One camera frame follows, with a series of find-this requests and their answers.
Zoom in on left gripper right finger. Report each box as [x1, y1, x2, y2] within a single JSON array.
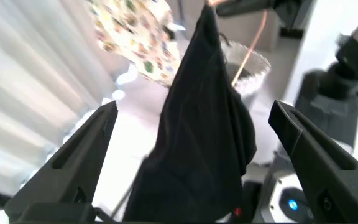
[[268, 99, 358, 222]]

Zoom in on white curtain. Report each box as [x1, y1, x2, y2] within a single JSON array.
[[0, 0, 130, 200]]

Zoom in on cream printed garment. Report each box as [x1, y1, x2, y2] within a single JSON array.
[[87, 0, 183, 88]]

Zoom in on pink clothes hanger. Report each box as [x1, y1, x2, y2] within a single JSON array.
[[206, 0, 268, 88]]

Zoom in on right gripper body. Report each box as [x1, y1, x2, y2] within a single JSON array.
[[273, 0, 316, 39]]

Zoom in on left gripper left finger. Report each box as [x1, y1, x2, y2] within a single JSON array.
[[4, 101, 119, 222]]

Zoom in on white laundry basket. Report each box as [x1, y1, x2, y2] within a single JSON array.
[[221, 40, 272, 96]]

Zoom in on black garment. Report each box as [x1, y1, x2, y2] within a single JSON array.
[[122, 4, 258, 222]]

